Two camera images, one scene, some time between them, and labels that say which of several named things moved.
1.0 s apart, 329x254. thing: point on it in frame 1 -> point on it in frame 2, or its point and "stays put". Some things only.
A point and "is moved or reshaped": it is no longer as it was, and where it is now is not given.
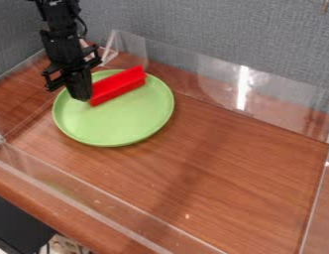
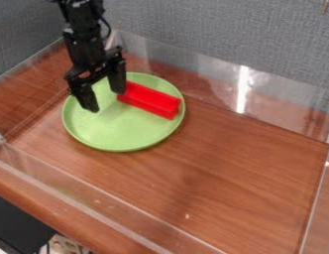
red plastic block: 116,83 -> 155,101
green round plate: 116,121 is moved or reshaped
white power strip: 63,245 stays put
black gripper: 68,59 -> 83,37
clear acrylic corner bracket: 110,50 stays put
